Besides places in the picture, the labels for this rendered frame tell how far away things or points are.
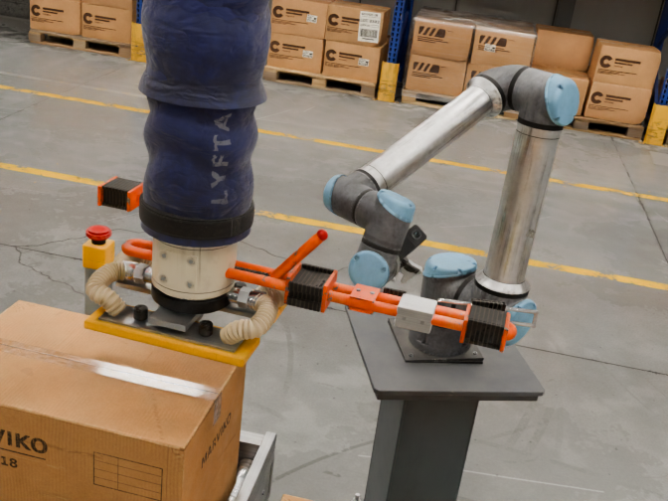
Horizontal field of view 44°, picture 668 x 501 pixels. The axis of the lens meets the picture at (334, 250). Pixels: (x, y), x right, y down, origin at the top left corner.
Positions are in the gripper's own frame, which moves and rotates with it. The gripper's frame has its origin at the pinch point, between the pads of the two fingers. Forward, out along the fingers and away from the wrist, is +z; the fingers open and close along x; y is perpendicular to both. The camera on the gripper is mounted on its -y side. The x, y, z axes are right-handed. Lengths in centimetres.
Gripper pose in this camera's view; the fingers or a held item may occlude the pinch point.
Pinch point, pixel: (404, 249)
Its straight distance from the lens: 216.0
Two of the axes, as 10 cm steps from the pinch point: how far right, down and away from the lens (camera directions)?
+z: 2.6, -1.0, 9.6
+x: 6.9, 7.2, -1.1
